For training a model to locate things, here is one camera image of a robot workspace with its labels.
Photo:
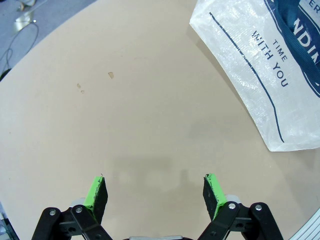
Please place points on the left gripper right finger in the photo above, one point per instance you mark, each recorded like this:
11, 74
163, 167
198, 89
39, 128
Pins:
212, 197

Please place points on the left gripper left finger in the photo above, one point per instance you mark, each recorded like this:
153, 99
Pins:
97, 200

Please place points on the white translucent shopping bag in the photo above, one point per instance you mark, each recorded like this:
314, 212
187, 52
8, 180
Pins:
250, 75

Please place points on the silver metal floor plate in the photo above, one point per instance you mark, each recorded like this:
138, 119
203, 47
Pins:
23, 23

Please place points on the aluminium frame rail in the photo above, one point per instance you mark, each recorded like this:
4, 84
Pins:
310, 230

